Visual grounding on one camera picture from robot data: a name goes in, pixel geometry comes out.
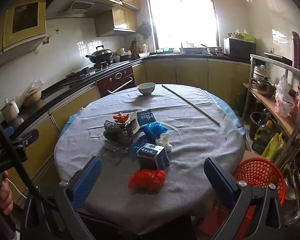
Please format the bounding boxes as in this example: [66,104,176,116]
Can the orange wrapper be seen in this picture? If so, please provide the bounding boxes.
[113,112,130,123]

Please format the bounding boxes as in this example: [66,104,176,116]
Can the yellow wall cabinets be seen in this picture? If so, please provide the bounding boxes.
[0,0,140,58]

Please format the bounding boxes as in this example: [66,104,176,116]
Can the knife block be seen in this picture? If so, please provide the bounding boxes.
[130,38,138,58]

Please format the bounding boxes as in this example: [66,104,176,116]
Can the yellow plastic bag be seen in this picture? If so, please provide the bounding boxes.
[261,132,284,163]

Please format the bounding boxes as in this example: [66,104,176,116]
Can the clear plastic wrapper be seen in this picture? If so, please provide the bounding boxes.
[100,141,130,165]

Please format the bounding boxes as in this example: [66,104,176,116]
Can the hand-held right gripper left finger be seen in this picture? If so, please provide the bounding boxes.
[22,156,103,240]

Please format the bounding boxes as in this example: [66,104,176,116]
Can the grey crumpled foil bag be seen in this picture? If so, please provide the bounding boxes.
[104,119,139,147]

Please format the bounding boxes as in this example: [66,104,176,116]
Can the yellow base cabinets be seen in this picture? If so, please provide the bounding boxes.
[5,57,252,200]

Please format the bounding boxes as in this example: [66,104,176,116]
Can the pink white plastic bag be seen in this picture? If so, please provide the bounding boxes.
[275,75,297,118]

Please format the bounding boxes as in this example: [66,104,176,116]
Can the window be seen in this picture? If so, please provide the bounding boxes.
[144,0,220,52]

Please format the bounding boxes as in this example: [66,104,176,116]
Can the white crumpled tissue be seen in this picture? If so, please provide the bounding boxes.
[156,132,172,152]

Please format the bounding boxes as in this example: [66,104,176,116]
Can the range hood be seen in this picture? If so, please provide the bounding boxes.
[45,0,123,20]

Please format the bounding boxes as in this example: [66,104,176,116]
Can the gas stove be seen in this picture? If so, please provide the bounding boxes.
[65,64,115,80]

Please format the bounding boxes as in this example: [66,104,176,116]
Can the long white stick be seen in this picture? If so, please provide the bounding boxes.
[161,84,220,125]

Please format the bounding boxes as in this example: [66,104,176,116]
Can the red plastic basket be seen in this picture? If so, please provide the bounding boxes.
[234,158,286,205]

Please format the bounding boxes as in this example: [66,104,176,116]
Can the red plastic bag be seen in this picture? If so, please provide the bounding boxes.
[128,169,167,195]

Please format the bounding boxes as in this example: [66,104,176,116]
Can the metal storage rack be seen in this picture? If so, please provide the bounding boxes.
[242,54,300,230]

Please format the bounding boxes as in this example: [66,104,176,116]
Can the green glass bottle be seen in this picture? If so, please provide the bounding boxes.
[234,92,244,117]

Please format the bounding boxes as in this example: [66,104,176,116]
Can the blue plastic bag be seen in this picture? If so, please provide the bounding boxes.
[144,122,168,140]

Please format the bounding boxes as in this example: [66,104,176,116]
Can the black bucket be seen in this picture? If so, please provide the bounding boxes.
[249,111,268,140]

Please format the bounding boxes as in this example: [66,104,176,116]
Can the green plastic bag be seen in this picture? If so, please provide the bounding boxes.
[236,31,257,43]

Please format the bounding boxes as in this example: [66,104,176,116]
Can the blue white carton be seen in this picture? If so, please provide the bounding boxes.
[129,108,157,133]
[136,143,170,170]

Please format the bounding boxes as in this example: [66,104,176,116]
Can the microwave oven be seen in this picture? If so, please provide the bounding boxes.
[223,37,256,59]

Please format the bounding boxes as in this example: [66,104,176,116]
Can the bagged brown bowl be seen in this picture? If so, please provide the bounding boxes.
[19,79,44,108]

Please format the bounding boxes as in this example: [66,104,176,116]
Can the white jar with lid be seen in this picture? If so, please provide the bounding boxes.
[0,99,20,122]

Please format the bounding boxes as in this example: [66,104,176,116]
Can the black wok with lid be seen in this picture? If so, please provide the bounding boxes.
[85,45,115,64]

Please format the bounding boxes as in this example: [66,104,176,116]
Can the grey tablecloth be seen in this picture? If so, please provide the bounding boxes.
[54,84,245,233]

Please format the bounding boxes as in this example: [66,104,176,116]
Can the steel pot with lid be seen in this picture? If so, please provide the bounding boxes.
[251,76,277,98]

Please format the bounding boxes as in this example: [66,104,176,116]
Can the black kitchen countertop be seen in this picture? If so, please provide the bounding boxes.
[0,52,252,130]

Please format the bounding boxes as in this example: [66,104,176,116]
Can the dark red oven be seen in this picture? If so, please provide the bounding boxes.
[95,66,135,98]

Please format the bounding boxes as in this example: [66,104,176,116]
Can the pink thermos flask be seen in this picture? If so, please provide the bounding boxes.
[291,31,300,68]

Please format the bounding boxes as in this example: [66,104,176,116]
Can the cooking oil bottle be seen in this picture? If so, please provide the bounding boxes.
[252,120,277,153]

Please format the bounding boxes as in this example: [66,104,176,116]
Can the person's left hand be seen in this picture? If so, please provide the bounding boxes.
[0,171,14,215]

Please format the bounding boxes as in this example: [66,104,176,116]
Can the metal basin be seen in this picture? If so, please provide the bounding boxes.
[179,46,208,54]

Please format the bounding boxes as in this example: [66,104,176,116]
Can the black flat tray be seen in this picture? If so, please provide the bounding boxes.
[264,52,293,65]

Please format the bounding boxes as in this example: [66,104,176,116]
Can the white bowl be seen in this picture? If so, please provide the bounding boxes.
[137,82,156,96]

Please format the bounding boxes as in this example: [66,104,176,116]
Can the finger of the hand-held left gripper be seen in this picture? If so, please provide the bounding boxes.
[4,126,39,147]

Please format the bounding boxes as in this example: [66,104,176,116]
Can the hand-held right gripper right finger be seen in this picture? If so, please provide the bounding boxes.
[204,157,285,240]

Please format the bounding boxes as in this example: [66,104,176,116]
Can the blue plastic packet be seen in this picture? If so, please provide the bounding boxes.
[128,135,150,159]

